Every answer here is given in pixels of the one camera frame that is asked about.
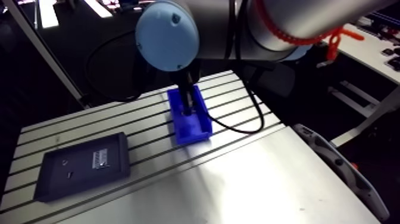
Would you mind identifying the pale holed strip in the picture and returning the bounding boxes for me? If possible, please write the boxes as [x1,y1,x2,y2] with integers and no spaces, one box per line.
[292,123,390,223]

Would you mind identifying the dark blue-grey tray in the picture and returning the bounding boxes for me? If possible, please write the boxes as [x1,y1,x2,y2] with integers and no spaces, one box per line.
[33,131,132,203]

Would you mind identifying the white desk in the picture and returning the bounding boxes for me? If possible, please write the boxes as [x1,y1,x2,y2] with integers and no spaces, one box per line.
[323,18,400,148]

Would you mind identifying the grey metal post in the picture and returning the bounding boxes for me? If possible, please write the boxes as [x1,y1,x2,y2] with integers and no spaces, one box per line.
[2,0,89,109]

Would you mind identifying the red cable chain tie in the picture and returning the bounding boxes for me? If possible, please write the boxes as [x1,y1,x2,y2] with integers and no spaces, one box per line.
[255,0,365,62]

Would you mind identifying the blue bin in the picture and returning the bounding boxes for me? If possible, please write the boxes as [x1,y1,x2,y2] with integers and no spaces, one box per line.
[167,84,214,147]

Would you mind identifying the black cable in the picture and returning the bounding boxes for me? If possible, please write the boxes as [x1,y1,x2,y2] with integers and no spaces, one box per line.
[234,0,266,135]
[85,29,142,104]
[223,0,239,61]

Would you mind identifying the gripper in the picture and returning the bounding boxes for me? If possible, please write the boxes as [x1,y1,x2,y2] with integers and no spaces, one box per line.
[169,59,201,116]

